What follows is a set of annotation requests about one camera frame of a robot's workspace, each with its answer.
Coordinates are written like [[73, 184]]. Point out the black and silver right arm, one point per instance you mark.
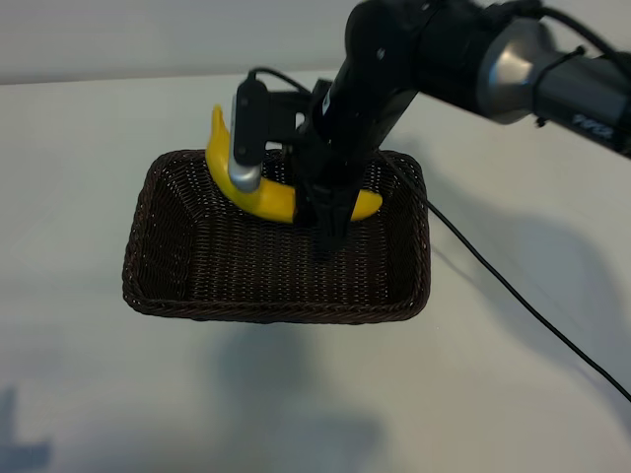
[[512, 74]]

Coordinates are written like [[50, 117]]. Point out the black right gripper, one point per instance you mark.
[[345, 143]]

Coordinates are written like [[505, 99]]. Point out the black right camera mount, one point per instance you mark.
[[291, 113]]

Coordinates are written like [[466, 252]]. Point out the yellow banana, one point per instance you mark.
[[276, 199]]

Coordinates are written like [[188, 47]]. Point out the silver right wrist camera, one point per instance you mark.
[[246, 128]]

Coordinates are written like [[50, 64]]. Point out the dark brown wicker basket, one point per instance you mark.
[[246, 266]]

